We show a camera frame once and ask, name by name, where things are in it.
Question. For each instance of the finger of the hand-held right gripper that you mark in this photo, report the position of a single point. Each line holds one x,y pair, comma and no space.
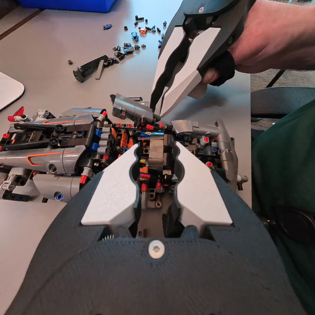
192,66
169,44

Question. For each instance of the person's green shirt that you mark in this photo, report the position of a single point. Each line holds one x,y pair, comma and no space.
283,160

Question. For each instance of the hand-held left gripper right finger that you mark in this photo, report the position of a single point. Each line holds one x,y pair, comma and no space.
204,196

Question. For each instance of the small grey lego subassembly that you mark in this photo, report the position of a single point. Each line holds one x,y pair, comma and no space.
133,108

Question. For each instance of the person's right hand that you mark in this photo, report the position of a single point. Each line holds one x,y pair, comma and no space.
265,37

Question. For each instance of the dark mesh chair seat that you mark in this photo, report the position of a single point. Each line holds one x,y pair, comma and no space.
278,101

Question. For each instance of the scattered small lego pieces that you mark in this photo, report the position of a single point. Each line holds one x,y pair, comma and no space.
134,35

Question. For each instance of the large grey lego vehicle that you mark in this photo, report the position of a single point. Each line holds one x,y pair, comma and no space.
61,147

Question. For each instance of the person's right forearm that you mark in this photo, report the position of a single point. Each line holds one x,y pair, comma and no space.
302,37

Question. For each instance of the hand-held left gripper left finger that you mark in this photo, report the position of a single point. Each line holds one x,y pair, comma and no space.
110,196

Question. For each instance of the blue plastic bin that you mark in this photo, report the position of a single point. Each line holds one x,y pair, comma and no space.
73,5

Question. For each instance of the white book stand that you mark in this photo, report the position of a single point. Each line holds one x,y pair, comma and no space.
9,91

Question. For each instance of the long grey lego tile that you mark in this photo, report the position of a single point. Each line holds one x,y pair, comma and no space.
99,71

